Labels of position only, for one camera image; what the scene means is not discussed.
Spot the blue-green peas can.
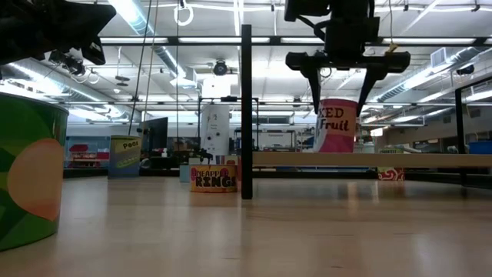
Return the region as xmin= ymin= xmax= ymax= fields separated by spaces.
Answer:
xmin=108 ymin=135 xmax=142 ymax=179

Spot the blue plastic bin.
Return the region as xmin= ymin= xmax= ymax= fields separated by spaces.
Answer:
xmin=467 ymin=140 xmax=492 ymax=155

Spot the yellow pineapple rings can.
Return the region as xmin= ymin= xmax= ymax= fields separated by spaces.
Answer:
xmin=190 ymin=164 xmax=238 ymax=193

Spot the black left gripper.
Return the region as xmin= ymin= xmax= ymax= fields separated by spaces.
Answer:
xmin=0 ymin=0 xmax=117 ymax=65

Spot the hanging black cable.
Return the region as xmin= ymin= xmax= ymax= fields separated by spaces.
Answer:
xmin=142 ymin=0 xmax=159 ymax=123
xmin=128 ymin=0 xmax=149 ymax=136

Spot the red white swirl patterned can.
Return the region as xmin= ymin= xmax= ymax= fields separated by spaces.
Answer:
xmin=377 ymin=147 xmax=405 ymax=182

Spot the black monitor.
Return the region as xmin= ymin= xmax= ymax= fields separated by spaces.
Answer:
xmin=140 ymin=117 xmax=169 ymax=153

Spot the wooden shelf with black posts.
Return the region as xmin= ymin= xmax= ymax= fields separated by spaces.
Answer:
xmin=241 ymin=25 xmax=492 ymax=200

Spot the white cylindrical machine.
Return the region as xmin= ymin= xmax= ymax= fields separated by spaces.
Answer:
xmin=199 ymin=104 xmax=231 ymax=157

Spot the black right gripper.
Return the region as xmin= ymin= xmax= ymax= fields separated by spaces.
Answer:
xmin=284 ymin=17 xmax=411 ymax=118

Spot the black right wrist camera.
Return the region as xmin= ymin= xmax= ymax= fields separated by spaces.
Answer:
xmin=284 ymin=0 xmax=331 ymax=22

